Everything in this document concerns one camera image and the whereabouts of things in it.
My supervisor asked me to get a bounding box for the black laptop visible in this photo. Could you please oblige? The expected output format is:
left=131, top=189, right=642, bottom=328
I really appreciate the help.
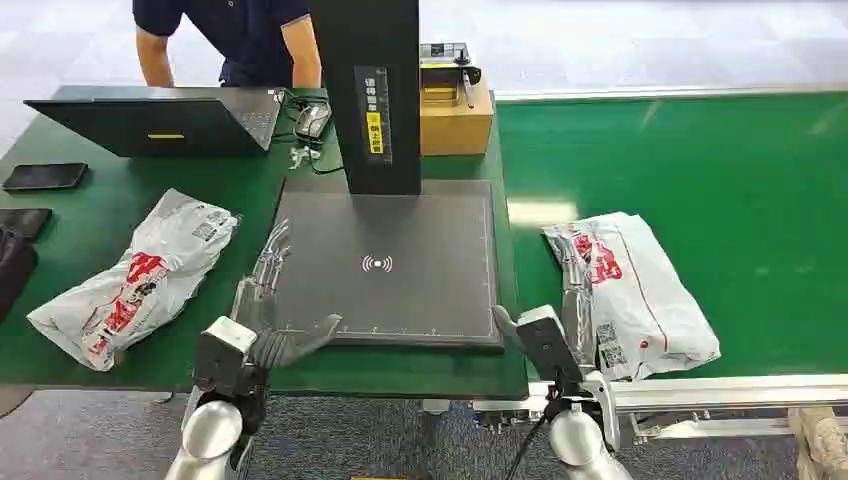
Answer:
left=23, top=87, right=286, bottom=159

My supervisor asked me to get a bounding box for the black cable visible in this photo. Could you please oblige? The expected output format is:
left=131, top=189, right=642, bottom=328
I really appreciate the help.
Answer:
left=274, top=89, right=347, bottom=177

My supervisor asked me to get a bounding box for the dark grey scanner platform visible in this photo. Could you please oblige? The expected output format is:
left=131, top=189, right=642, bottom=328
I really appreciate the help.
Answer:
left=270, top=178, right=505, bottom=350

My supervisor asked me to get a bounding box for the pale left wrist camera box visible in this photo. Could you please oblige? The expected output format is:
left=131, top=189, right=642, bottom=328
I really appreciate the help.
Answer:
left=193, top=316, right=270, bottom=400

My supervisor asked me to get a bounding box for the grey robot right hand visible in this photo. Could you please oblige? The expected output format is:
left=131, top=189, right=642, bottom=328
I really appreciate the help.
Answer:
left=492, top=230, right=601, bottom=369

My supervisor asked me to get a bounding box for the aluminium conveyor frame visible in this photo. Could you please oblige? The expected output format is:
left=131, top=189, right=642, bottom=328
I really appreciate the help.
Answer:
left=471, top=372, right=848, bottom=446

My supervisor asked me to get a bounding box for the person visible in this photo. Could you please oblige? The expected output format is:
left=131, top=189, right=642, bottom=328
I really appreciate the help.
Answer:
left=131, top=0, right=323, bottom=89

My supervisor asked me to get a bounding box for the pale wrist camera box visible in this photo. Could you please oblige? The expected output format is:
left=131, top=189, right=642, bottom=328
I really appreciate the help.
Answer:
left=193, top=316, right=270, bottom=400
left=515, top=304, right=588, bottom=399

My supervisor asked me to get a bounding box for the brown cardboard box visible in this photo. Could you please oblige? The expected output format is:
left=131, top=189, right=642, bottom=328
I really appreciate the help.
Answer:
left=419, top=71, right=496, bottom=158

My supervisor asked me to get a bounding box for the black bag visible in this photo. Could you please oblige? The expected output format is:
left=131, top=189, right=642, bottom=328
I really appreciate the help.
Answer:
left=0, top=225, right=38, bottom=325

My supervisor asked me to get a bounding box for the silver key bunch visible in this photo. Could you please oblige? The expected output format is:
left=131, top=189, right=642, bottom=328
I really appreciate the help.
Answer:
left=288, top=144, right=323, bottom=171

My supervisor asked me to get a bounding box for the white parcel bag, red line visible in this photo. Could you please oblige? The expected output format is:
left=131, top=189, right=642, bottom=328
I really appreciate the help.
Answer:
left=541, top=211, right=722, bottom=383

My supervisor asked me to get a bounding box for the black and yellow label printer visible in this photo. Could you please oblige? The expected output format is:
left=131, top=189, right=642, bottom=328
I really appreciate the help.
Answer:
left=419, top=42, right=483, bottom=107

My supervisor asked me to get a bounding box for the green topped table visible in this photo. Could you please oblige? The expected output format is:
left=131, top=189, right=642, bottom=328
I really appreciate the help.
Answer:
left=0, top=84, right=531, bottom=402

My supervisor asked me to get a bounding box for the white parcel bag, crumpled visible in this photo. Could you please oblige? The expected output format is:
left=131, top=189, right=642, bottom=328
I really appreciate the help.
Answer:
left=26, top=188, right=241, bottom=372

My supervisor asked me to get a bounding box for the green conveyor belt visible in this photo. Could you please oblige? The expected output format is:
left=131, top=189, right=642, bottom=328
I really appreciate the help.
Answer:
left=495, top=91, right=848, bottom=383

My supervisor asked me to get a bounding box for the black smartphone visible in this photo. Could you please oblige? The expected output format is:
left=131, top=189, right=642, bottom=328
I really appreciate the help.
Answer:
left=1, top=162, right=89, bottom=193

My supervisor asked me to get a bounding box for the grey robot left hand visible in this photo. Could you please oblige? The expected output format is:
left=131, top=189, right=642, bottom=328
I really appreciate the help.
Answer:
left=230, top=218, right=344, bottom=371

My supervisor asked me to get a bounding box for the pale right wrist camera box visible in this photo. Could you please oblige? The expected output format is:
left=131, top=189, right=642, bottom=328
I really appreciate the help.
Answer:
left=515, top=304, right=588, bottom=399

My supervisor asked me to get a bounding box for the black scanner column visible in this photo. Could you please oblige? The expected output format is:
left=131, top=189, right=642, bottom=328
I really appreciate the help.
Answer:
left=309, top=0, right=423, bottom=197

